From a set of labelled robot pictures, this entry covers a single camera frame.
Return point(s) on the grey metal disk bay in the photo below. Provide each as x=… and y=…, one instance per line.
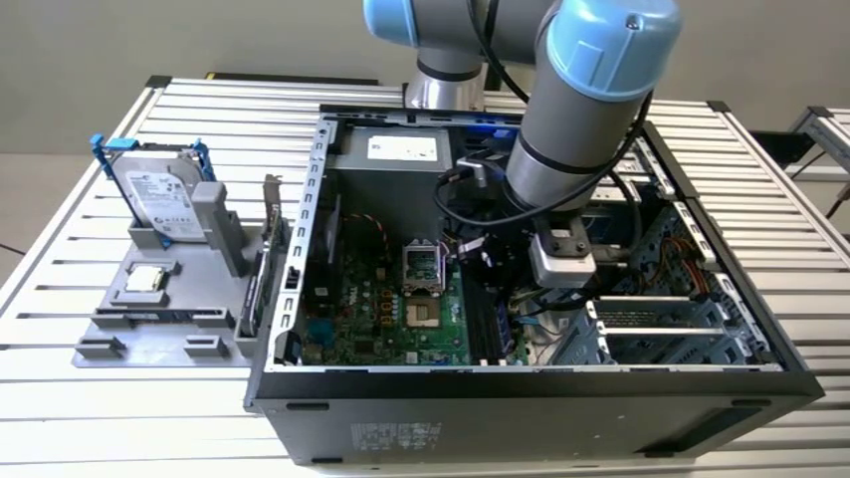
x=664, y=318

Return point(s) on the grey parts rack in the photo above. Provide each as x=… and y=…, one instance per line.
x=193, y=294

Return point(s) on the green motherboard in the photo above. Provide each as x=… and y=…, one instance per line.
x=360, y=328

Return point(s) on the grey power supply unit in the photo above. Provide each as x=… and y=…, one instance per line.
x=392, y=199

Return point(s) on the metal slat side table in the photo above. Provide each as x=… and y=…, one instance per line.
x=824, y=124

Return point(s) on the silver CPU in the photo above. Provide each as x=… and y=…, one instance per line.
x=145, y=279

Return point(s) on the CPU socket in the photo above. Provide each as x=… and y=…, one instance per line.
x=424, y=313

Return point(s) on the black open PC case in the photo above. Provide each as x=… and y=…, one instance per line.
x=532, y=423

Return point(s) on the graphics card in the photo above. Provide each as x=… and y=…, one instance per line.
x=274, y=224

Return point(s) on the blue RAM stick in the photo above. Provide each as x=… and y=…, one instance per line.
x=503, y=323

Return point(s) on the hard disk in blue carrier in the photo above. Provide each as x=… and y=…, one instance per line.
x=157, y=199

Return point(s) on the metal drive cage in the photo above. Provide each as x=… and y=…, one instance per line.
x=648, y=169

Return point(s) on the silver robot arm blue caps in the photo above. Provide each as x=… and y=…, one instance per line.
x=585, y=124

